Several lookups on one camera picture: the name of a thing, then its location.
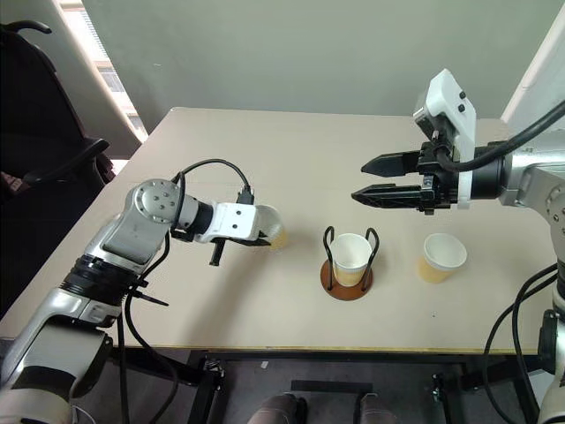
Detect thin black looping cable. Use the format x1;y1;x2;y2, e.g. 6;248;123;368
482;262;561;424

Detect dark rounded shape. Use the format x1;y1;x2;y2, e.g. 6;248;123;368
246;392;309;424

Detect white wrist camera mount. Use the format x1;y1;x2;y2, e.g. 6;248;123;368
412;68;478;211
192;201;260;245

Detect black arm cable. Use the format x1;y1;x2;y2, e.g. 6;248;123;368
117;158;257;424
432;100;565;173

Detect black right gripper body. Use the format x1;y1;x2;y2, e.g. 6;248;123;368
414;131;461;217

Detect black office chair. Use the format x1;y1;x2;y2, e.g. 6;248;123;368
0;19;117;317

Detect black zip tie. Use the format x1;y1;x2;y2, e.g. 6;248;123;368
130;285;170;308

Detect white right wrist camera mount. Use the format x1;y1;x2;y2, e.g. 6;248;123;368
412;68;478;211

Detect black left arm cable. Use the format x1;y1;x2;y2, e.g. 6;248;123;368
117;158;257;424

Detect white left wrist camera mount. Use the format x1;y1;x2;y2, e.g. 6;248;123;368
192;201;260;245

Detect black metal table frame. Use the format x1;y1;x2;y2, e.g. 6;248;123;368
109;346;545;424

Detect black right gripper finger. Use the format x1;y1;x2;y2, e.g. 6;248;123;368
360;150;423;176
350;182;425;211

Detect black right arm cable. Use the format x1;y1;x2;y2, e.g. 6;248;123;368
432;100;565;173

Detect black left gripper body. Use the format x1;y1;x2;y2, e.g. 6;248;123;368
207;236;253;247

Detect white and tan paper cup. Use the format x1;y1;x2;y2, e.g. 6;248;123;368
330;232;373;288
253;204;290;252
416;232;469;285

